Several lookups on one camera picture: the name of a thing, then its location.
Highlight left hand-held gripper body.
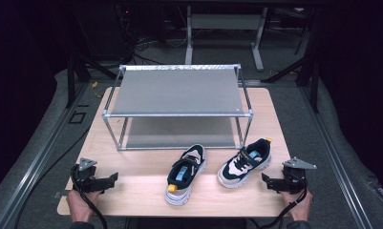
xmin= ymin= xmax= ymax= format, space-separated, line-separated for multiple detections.
xmin=71 ymin=157 xmax=101 ymax=194

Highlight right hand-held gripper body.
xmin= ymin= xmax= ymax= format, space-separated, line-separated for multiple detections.
xmin=282 ymin=156 xmax=317 ymax=195

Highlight navy white sneaker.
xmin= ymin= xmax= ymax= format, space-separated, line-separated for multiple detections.
xmin=164 ymin=143 xmax=208 ymax=207
xmin=217 ymin=136 xmax=273 ymax=189

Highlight grey metal shoe rack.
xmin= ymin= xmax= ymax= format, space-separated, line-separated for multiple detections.
xmin=101 ymin=63 xmax=254 ymax=152

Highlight person's right hand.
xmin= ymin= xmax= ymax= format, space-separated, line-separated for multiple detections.
xmin=280 ymin=189 xmax=314 ymax=222

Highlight person's left hand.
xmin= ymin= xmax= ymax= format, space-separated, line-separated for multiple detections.
xmin=66 ymin=189 xmax=101 ymax=223

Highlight black tripod stand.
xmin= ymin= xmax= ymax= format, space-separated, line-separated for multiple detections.
xmin=65 ymin=55 xmax=118 ymax=109

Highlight black metal stand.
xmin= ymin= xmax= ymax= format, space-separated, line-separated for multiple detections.
xmin=262 ymin=9 xmax=321 ymax=114

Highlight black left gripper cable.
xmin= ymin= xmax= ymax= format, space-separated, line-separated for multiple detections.
xmin=71 ymin=165 xmax=109 ymax=229

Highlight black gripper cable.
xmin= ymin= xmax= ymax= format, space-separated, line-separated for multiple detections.
xmin=71 ymin=165 xmax=109 ymax=229
xmin=249 ymin=177 xmax=309 ymax=229

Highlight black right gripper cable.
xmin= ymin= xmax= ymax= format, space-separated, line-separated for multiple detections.
xmin=249 ymin=177 xmax=309 ymax=229

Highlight black floor cable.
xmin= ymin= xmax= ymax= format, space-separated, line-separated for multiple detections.
xmin=13 ymin=127 xmax=92 ymax=229

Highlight aluminium floor rail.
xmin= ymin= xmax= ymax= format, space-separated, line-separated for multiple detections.
xmin=0 ymin=83 xmax=89 ymax=229
xmin=302 ymin=85 xmax=374 ymax=229

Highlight tangled background cables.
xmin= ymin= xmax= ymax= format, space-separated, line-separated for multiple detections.
xmin=128 ymin=32 xmax=187 ymax=65

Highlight white metal desk frame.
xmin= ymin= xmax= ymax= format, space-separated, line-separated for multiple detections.
xmin=183 ymin=5 xmax=269 ymax=73

